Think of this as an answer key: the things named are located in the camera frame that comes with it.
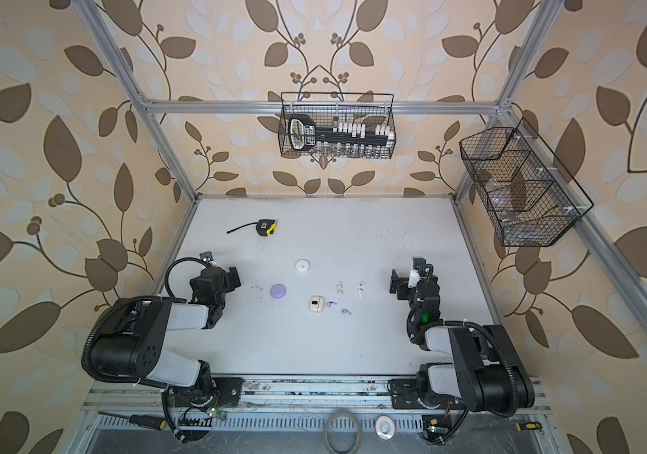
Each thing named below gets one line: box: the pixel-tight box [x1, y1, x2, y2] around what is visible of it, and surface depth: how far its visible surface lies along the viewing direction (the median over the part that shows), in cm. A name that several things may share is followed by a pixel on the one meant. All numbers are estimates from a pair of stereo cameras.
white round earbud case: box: [294, 259, 311, 273], surface depth 101 cm
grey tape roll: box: [324, 412, 361, 454], surface depth 71 cm
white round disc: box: [374, 415, 396, 441], surface depth 70 cm
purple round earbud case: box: [270, 283, 287, 299], surface depth 95 cm
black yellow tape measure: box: [226, 219, 278, 237], surface depth 110 cm
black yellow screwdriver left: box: [98, 411, 168, 431], surface depth 71 cm
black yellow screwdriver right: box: [514, 421, 543, 434], surface depth 71 cm
